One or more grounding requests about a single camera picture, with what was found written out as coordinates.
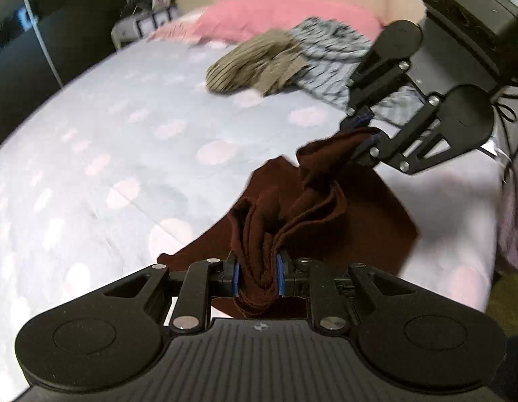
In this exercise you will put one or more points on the dark bag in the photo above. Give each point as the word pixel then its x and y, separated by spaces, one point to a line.
pixel 135 8

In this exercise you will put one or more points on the olive striped shirt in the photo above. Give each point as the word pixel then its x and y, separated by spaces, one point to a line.
pixel 255 65

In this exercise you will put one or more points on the white nightstand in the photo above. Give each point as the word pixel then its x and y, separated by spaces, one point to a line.
pixel 141 25

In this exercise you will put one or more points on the maroon shirt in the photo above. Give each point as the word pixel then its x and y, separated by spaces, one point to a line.
pixel 347 217

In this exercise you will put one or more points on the plain pink pillow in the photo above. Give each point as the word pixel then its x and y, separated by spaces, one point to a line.
pixel 275 12

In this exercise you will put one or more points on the grey patterned garment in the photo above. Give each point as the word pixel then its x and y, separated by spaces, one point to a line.
pixel 326 50

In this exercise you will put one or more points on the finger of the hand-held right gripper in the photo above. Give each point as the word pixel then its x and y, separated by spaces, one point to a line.
pixel 380 83
pixel 414 142

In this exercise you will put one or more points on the pink patterned pillow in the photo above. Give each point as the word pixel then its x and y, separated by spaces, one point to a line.
pixel 175 31

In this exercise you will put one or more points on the black sliding wardrobe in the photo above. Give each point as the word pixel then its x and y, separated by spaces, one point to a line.
pixel 45 29

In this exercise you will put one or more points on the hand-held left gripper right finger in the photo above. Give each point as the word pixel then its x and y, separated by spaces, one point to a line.
pixel 281 278

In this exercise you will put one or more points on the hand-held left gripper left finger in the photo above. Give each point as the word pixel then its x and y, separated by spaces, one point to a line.
pixel 236 278

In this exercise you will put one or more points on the purple fleece robe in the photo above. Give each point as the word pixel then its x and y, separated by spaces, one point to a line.
pixel 514 217

